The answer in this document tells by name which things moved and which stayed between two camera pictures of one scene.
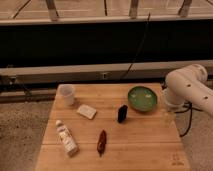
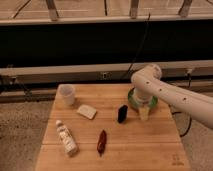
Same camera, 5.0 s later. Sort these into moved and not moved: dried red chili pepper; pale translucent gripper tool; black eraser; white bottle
Moved: pale translucent gripper tool
Not moved: dried red chili pepper; white bottle; black eraser
